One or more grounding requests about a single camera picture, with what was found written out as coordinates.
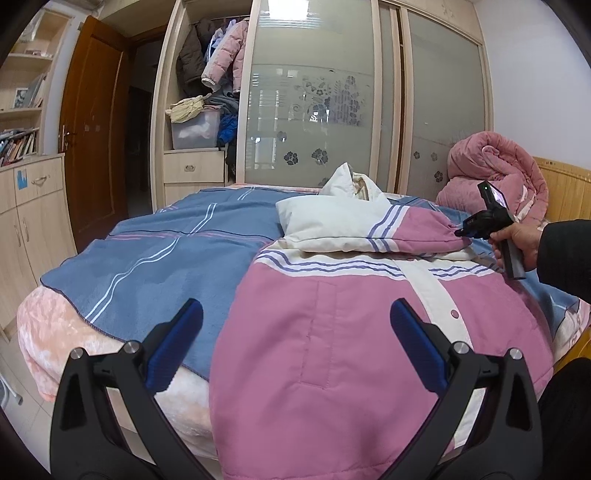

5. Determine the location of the beige bookshelf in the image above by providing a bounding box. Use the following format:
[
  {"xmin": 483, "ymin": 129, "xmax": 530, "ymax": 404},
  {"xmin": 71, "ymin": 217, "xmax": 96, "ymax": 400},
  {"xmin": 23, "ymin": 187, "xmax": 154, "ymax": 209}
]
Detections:
[{"xmin": 1, "ymin": 7, "xmax": 73, "ymax": 159}]

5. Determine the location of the pink fleece bed cover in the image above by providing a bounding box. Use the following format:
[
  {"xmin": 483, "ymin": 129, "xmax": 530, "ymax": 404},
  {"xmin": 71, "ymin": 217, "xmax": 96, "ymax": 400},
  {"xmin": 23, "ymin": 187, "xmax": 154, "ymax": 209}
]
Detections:
[{"xmin": 16, "ymin": 287, "xmax": 217, "ymax": 460}]

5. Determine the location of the blue garment in wardrobe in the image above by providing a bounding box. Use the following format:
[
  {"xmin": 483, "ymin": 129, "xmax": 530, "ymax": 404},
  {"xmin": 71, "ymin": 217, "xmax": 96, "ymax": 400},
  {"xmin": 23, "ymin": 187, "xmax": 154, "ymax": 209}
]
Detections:
[{"xmin": 217, "ymin": 113, "xmax": 238, "ymax": 147}]

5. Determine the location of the hanging dark jacket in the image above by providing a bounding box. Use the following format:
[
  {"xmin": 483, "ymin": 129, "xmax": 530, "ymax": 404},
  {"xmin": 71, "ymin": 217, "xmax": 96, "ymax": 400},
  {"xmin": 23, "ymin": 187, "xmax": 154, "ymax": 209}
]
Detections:
[{"xmin": 175, "ymin": 19, "xmax": 216, "ymax": 97}]

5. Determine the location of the grey clothes pile in wardrobe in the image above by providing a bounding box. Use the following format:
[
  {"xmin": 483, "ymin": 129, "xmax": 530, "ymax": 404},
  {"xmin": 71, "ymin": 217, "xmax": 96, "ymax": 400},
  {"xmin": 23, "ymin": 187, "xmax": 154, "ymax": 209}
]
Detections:
[{"xmin": 205, "ymin": 90, "xmax": 239, "ymax": 116}]

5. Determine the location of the beige cabinet with drawers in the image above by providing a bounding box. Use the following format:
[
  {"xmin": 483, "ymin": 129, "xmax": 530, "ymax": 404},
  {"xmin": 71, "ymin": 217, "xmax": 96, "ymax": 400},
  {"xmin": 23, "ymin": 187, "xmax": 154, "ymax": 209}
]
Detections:
[{"xmin": 1, "ymin": 154, "xmax": 76, "ymax": 331}]

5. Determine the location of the pink and cream padded jacket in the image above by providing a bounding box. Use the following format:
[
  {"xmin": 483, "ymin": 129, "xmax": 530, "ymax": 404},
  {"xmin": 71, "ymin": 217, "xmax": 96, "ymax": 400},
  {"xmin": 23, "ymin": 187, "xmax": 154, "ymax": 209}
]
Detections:
[{"xmin": 209, "ymin": 164, "xmax": 554, "ymax": 479}]

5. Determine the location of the beige sliding-door wardrobe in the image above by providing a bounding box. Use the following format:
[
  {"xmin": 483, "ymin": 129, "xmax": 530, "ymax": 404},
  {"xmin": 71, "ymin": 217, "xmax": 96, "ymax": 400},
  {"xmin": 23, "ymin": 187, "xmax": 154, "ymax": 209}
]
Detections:
[{"xmin": 150, "ymin": 1, "xmax": 493, "ymax": 208}]

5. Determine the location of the wooden bed headboard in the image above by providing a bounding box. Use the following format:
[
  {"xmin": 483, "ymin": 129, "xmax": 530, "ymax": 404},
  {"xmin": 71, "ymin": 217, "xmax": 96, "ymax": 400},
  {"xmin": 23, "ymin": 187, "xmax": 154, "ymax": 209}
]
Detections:
[{"xmin": 535, "ymin": 157, "xmax": 591, "ymax": 222}]

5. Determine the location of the metal folding stool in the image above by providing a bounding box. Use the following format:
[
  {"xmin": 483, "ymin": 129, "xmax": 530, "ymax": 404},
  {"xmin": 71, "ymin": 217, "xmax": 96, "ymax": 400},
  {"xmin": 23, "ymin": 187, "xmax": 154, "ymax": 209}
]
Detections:
[{"xmin": 0, "ymin": 374, "xmax": 23, "ymax": 409}]

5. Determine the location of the rolled pink quilt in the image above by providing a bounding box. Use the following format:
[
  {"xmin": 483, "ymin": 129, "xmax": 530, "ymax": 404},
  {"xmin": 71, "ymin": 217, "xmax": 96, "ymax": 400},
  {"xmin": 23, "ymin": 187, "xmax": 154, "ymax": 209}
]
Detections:
[{"xmin": 436, "ymin": 131, "xmax": 549, "ymax": 227}]

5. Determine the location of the brown wooden door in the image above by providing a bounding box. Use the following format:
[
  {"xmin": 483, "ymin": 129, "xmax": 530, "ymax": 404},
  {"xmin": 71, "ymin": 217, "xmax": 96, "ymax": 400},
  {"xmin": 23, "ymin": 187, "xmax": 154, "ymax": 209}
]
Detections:
[{"xmin": 59, "ymin": 16, "xmax": 130, "ymax": 251}]

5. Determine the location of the dark sleeved right forearm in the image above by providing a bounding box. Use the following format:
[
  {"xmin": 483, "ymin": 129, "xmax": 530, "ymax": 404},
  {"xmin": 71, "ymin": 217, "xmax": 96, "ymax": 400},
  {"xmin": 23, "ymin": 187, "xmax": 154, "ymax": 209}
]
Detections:
[{"xmin": 537, "ymin": 219, "xmax": 591, "ymax": 303}]

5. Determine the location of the blue striped bed blanket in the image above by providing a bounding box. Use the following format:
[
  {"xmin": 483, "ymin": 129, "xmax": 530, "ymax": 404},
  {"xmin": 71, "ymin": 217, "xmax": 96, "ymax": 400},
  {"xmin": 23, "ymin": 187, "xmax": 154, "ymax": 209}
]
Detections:
[{"xmin": 40, "ymin": 187, "xmax": 579, "ymax": 380}]

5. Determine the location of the hanging pink puffer jacket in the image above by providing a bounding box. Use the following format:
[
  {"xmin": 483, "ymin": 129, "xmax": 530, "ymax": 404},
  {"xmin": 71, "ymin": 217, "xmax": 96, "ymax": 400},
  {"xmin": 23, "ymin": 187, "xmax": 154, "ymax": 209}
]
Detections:
[{"xmin": 201, "ymin": 19, "xmax": 249, "ymax": 92}]

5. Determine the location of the person's right hand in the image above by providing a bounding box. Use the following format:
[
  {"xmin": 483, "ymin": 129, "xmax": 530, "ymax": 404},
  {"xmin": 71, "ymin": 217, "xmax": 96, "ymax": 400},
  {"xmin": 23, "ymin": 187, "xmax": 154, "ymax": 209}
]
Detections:
[{"xmin": 489, "ymin": 223, "xmax": 542, "ymax": 271}]

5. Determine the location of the floral bed sheet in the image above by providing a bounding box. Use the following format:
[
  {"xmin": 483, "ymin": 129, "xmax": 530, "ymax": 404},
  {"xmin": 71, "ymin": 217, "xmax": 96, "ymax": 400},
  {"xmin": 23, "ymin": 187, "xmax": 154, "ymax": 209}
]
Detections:
[{"xmin": 552, "ymin": 300, "xmax": 590, "ymax": 364}]

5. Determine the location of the clear plastic storage box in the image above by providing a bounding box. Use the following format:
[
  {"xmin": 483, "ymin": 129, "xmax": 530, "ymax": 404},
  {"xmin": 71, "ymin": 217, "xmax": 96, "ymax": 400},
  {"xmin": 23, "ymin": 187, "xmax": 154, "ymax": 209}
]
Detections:
[{"xmin": 170, "ymin": 109, "xmax": 221, "ymax": 150}]

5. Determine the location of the framed photo on shelf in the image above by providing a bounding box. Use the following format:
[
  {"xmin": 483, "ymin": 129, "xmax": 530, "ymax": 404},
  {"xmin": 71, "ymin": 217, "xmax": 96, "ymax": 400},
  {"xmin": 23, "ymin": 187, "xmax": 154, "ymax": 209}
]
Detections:
[{"xmin": 13, "ymin": 88, "xmax": 31, "ymax": 109}]

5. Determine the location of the row of books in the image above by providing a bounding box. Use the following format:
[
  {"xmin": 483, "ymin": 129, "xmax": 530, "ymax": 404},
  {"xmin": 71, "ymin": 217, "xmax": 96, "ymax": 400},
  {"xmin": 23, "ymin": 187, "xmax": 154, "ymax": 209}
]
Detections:
[{"xmin": 0, "ymin": 128, "xmax": 39, "ymax": 167}]

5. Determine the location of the yellow cloth on box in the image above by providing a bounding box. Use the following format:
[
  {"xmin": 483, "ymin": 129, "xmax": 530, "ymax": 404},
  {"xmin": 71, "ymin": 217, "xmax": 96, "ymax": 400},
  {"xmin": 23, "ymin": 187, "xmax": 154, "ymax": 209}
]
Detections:
[{"xmin": 165, "ymin": 95, "xmax": 208, "ymax": 124}]

